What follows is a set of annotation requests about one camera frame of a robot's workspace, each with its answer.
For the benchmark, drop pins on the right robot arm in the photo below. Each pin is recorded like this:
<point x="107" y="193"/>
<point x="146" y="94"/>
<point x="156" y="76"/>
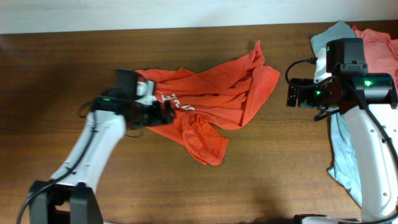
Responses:
<point x="368" y="103"/>

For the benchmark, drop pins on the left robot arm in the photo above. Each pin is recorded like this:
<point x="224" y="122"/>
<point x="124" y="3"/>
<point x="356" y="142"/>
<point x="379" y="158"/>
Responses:
<point x="70" y="194"/>

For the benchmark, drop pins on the orange soccer t-shirt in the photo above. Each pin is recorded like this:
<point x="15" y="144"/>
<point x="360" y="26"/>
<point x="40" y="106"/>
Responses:
<point x="227" y="96"/>

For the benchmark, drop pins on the pink coral t-shirt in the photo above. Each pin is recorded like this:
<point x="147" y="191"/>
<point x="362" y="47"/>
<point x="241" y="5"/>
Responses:
<point x="380" y="51"/>

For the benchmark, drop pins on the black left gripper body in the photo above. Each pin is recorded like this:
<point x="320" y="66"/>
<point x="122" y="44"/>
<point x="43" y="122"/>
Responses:
<point x="152" y="115"/>

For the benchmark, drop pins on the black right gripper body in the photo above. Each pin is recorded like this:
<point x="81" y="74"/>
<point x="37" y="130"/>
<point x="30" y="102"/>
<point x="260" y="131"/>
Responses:
<point x="310" y="94"/>

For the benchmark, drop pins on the grey t-shirt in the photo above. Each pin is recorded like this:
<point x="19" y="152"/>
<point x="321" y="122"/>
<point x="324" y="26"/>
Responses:
<point x="345" y="167"/>

